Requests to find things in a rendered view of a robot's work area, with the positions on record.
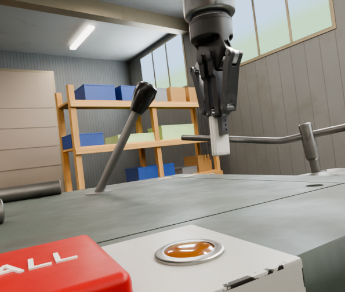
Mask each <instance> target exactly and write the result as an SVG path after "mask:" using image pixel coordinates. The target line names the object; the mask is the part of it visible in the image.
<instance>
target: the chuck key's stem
mask: <svg viewBox="0 0 345 292"><path fill-rule="evenodd" d="M298 127H299V132H300V134H301V135H302V144H303V149H304V153H305V157H306V159H307V160H308V161H309V162H310V167H311V172H312V173H318V172H321V171H320V168H319V163H318V159H319V152H318V147H317V143H316V140H315V137H314V135H313V126H312V123H310V122H309V123H303V124H301V125H299V126H298Z"/></svg>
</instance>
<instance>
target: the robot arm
mask: <svg viewBox="0 0 345 292"><path fill-rule="evenodd" d="M183 10H184V19H185V21H186V22H188V23H189V31H190V42H191V44H192V45H193V46H195V47H196V48H197V55H196V61H197V63H196V65H195V67H190V69H189V71H190V74H191V76H192V78H193V81H194V86H195V92H196V95H197V100H198V105H199V110H200V113H201V115H205V116H206V117H207V118H208V119H209V131H210V140H211V147H212V156H223V155H229V154H230V145H229V137H228V135H229V125H228V116H229V114H230V113H231V112H232V111H235V110H236V109H237V94H238V79H239V65H240V63H241V60H242V56H243V52H242V51H241V50H234V49H233V48H231V43H230V41H231V40H232V39H233V36H234V35H233V21H232V17H233V15H234V14H235V0H183Z"/></svg>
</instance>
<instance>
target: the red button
mask: <svg viewBox="0 0 345 292"><path fill-rule="evenodd" d="M0 292H133V289H132V280H131V277H130V274H129V273H128V272H127V271H126V270H125V269H123V267H121V266H120V265H119V263H117V262H116V261H115V260H114V259H113V258H112V257H111V256H110V255H108V254H107V253H106V252H105V251H104V250H103V249H102V248H101V247H100V246H99V245H98V244H97V243H96V242H95V241H93V240H92V239H91V238H90V237H89V236H88V235H81V236H76V237H73V238H68V239H63V240H58V241H55V242H50V243H45V244H40V245H37V246H32V247H27V248H24V249H19V250H14V251H9V252H6V253H1V254H0Z"/></svg>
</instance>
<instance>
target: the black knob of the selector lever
mask: <svg viewBox="0 0 345 292"><path fill-rule="evenodd" d="M156 94H157V90H156V88H155V87H154V86H153V85H152V84H150V83H148V82H145V81H144V82H138V84H137V85H136V87H135V89H134V92H133V97H132V102H131V106H130V110H131V111H134V112H136V113H138V114H139V115H141V116H142V114H143V113H144V112H145V111H146V110H147V108H148V107H149V106H150V104H151V103H152V102H153V101H154V99H155V96H156Z"/></svg>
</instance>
